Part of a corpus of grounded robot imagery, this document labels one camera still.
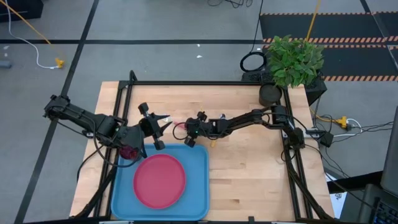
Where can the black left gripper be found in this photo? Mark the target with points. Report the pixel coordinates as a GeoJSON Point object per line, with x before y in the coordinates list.
{"type": "Point", "coordinates": [150, 126]}

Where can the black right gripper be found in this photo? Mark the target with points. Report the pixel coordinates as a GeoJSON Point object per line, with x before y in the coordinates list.
{"type": "Point", "coordinates": [199, 129]}

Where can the red faceted cup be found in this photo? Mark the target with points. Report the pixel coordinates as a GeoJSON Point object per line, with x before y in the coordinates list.
{"type": "Point", "coordinates": [128, 153]}

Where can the red round plate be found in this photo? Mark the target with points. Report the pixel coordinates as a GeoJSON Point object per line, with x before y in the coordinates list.
{"type": "Point", "coordinates": [160, 181]}

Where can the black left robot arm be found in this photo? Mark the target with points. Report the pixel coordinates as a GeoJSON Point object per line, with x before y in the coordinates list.
{"type": "Point", "coordinates": [77, 116]}

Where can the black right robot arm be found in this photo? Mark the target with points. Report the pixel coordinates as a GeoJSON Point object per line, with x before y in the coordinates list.
{"type": "Point", "coordinates": [242, 119]}

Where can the blue plastic tray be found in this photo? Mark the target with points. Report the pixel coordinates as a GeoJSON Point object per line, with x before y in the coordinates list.
{"type": "Point", "coordinates": [196, 186]}

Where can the green plant in black pot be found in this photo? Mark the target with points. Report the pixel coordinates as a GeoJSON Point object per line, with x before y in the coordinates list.
{"type": "Point", "coordinates": [292, 59]}

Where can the black crate under plant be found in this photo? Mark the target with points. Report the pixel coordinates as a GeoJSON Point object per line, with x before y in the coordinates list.
{"type": "Point", "coordinates": [314, 90]}

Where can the black power adapter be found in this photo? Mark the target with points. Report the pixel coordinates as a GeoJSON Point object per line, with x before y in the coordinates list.
{"type": "Point", "coordinates": [326, 139]}

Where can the yellow power plug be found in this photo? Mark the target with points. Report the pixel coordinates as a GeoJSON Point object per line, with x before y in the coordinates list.
{"type": "Point", "coordinates": [342, 121]}

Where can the white paper sheet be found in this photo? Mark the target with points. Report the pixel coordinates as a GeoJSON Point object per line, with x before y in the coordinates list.
{"type": "Point", "coordinates": [337, 199]}

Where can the small grey floor object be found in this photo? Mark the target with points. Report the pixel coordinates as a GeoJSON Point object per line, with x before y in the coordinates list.
{"type": "Point", "coordinates": [4, 64]}

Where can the black box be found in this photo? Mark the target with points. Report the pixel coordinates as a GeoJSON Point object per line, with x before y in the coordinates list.
{"type": "Point", "coordinates": [21, 7]}

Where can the black hazard-striped floor mat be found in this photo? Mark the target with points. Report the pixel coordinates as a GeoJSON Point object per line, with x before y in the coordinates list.
{"type": "Point", "coordinates": [342, 28]}

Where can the grey monitor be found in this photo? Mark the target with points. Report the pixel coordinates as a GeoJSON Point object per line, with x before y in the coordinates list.
{"type": "Point", "coordinates": [391, 155]}

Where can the black keyboard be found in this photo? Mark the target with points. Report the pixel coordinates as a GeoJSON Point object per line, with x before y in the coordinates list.
{"type": "Point", "coordinates": [387, 213]}

